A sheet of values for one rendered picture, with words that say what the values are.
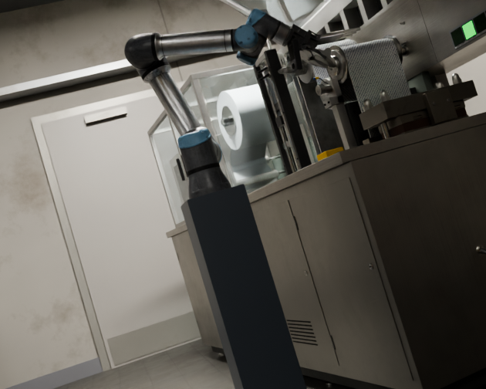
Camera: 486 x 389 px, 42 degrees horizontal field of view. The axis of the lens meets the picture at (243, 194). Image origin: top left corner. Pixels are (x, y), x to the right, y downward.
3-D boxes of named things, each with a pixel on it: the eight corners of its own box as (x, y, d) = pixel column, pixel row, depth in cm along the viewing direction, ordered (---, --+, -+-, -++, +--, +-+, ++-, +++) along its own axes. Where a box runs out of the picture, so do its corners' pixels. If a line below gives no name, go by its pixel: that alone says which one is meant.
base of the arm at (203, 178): (193, 198, 208) (184, 170, 209) (187, 203, 223) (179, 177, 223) (235, 186, 211) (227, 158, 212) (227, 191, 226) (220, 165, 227)
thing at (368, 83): (363, 120, 233) (349, 72, 234) (414, 106, 242) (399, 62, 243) (364, 119, 233) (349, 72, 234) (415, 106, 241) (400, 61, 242)
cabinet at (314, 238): (206, 358, 427) (170, 237, 432) (288, 327, 451) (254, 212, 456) (433, 428, 193) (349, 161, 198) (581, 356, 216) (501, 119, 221)
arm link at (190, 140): (183, 172, 212) (171, 133, 213) (190, 174, 226) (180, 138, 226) (216, 161, 211) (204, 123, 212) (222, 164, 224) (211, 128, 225)
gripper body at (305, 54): (322, 36, 233) (295, 21, 230) (315, 55, 230) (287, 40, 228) (313, 45, 240) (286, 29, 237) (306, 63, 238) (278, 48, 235)
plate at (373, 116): (363, 130, 227) (358, 114, 228) (450, 108, 242) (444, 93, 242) (387, 118, 213) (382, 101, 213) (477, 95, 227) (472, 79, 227)
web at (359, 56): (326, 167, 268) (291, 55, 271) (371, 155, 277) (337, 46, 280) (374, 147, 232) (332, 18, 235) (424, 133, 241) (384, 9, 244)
